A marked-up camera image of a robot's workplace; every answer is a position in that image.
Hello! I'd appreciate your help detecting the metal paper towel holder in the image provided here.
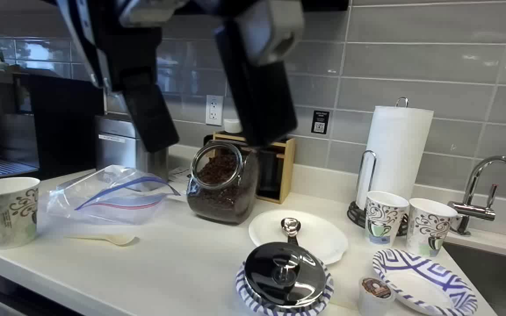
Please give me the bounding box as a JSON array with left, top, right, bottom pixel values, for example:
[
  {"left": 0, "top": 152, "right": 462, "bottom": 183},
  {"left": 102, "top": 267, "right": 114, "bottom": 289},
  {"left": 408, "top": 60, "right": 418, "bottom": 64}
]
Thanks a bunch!
[{"left": 346, "top": 97, "right": 409, "bottom": 227}]

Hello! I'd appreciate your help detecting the chrome sink faucet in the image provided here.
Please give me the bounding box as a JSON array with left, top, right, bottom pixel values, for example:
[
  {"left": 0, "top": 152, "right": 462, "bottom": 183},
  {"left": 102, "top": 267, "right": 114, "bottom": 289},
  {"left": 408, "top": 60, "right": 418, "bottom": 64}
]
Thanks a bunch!
[{"left": 450, "top": 157, "right": 506, "bottom": 236}]

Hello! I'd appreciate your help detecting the glass jug with coffee beans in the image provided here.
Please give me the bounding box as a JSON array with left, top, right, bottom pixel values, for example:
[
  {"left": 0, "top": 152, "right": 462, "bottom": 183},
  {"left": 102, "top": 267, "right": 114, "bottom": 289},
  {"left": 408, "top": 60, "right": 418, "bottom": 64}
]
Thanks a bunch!
[{"left": 186, "top": 141, "right": 258, "bottom": 225}]

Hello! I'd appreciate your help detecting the patterned paper cup right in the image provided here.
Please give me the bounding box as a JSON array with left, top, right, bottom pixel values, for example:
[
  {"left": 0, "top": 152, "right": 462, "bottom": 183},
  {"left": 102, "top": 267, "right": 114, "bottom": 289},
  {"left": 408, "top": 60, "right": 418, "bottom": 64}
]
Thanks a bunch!
[{"left": 406, "top": 199, "right": 460, "bottom": 259}]

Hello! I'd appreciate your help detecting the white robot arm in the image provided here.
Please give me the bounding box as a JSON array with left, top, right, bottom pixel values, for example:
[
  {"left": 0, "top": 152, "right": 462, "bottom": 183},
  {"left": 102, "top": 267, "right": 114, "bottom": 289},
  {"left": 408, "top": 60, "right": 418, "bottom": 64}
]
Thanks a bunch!
[{"left": 46, "top": 0, "right": 304, "bottom": 153}]

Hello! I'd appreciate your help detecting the stainless steel canister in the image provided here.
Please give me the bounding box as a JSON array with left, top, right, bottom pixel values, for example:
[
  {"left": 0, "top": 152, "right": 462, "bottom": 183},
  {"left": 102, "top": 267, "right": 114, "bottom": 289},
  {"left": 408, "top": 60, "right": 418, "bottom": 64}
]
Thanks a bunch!
[{"left": 97, "top": 116, "right": 169, "bottom": 178}]

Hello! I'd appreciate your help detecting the patterned paper cup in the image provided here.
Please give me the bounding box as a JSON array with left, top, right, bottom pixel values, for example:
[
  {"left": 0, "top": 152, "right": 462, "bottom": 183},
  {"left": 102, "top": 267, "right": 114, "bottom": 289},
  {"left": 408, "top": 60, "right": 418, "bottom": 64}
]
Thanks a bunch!
[
  {"left": 406, "top": 199, "right": 460, "bottom": 259},
  {"left": 0, "top": 178, "right": 40, "bottom": 248},
  {"left": 364, "top": 190, "right": 409, "bottom": 246}
]

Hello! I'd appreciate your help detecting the white wall outlet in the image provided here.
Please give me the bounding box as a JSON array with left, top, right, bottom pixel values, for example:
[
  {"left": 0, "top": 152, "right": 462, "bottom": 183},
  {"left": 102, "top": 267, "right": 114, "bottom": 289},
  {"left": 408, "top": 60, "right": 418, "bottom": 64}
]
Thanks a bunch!
[{"left": 205, "top": 95, "right": 223, "bottom": 125}]

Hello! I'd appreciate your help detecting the clear zip plastic bag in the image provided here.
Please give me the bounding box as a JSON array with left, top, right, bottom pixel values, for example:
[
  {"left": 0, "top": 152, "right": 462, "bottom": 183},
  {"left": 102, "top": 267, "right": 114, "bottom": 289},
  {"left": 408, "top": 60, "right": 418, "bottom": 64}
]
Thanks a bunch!
[{"left": 46, "top": 166, "right": 179, "bottom": 225}]

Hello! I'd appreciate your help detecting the patterned paper cup left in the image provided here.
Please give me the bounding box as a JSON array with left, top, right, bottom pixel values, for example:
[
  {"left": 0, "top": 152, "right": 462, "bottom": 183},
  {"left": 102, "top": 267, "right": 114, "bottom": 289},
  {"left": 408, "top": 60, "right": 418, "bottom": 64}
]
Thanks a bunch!
[{"left": 0, "top": 178, "right": 40, "bottom": 248}]

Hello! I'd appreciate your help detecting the white plastic spoon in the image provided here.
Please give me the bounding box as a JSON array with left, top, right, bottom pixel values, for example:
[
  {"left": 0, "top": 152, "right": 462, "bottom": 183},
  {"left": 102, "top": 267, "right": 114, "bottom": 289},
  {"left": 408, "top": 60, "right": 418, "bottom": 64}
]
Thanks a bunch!
[{"left": 70, "top": 236, "right": 137, "bottom": 248}]

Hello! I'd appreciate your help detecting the white paper plate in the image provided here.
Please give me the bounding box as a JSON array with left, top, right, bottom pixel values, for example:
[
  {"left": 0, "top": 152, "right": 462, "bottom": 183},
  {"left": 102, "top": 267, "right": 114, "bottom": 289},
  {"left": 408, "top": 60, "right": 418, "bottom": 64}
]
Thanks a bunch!
[{"left": 248, "top": 210, "right": 350, "bottom": 266}]

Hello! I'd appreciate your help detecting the small cup of coffee beans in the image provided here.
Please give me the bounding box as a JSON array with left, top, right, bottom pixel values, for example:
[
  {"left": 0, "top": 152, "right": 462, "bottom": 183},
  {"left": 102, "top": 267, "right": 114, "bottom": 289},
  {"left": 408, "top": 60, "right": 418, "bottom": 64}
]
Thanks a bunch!
[{"left": 358, "top": 278, "right": 393, "bottom": 316}]

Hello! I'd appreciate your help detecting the blue patterned paper plate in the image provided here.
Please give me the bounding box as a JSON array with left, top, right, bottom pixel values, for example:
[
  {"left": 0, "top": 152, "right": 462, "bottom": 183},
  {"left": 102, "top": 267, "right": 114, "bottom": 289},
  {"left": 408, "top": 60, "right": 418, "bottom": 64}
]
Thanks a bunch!
[{"left": 372, "top": 250, "right": 478, "bottom": 316}]

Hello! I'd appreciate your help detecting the patterned paper cup middle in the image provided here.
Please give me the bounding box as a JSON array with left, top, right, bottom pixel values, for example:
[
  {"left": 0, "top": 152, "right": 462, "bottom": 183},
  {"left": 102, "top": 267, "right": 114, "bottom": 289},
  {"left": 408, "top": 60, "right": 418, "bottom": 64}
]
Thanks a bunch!
[{"left": 364, "top": 190, "right": 409, "bottom": 246}]

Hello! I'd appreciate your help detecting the blue striped paper bowl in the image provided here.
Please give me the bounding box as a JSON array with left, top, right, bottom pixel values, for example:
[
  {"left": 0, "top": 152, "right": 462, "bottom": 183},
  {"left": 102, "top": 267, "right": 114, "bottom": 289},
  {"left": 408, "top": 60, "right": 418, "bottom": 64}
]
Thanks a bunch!
[{"left": 234, "top": 266, "right": 336, "bottom": 316}]

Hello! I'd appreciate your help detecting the paper towel roll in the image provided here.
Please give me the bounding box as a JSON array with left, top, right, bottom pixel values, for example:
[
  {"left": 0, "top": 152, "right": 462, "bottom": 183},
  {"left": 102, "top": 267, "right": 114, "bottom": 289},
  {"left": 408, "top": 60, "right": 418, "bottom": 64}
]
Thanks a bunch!
[{"left": 355, "top": 106, "right": 434, "bottom": 210}]

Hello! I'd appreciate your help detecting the black coffee machine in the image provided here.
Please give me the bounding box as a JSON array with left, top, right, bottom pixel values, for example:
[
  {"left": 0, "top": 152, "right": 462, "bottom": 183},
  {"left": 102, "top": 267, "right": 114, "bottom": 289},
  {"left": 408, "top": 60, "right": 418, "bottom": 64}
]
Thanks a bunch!
[{"left": 0, "top": 71, "right": 104, "bottom": 180}]

